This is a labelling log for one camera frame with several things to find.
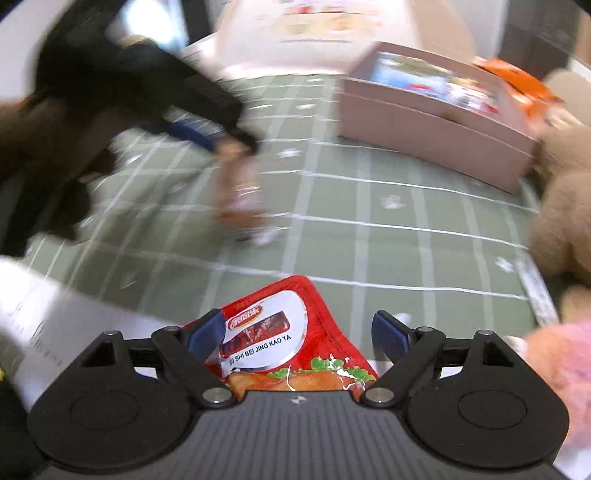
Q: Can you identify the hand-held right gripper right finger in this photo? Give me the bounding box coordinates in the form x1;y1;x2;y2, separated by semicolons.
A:
360;310;513;409

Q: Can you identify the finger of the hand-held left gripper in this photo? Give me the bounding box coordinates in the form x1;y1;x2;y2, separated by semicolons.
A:
159;115;260;155

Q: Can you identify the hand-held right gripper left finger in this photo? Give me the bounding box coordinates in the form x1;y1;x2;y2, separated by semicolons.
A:
81;309;236;409

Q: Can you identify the clear sausage packet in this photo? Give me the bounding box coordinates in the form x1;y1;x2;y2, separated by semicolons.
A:
215;138;282;247

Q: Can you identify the red roast duck packet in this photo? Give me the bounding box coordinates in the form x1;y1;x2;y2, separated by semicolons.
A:
182;275;380;402

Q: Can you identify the pink cardboard box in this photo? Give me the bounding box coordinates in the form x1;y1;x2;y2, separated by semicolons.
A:
336;41;541;195

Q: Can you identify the blue and white snack packet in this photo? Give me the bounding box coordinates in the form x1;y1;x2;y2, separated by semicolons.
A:
369;52;454;100

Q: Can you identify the red striped snack packet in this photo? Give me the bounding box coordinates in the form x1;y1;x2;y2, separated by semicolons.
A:
443;78;503;117

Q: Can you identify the person's left forearm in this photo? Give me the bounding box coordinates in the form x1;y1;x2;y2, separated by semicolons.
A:
0;88;118;259

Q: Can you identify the green checkered tablecloth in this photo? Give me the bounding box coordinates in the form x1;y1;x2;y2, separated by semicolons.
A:
23;74;559;352

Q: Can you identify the white paper sheet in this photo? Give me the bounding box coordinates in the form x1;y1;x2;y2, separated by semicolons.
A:
0;256;195;400

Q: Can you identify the pink plush toy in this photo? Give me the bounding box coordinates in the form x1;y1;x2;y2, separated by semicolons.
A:
519;284;591;462

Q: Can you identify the brown plush toy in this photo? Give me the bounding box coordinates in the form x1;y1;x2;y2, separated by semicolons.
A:
526;69;591;278

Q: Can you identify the orange snack packet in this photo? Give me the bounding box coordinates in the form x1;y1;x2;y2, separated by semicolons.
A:
473;56;566;121

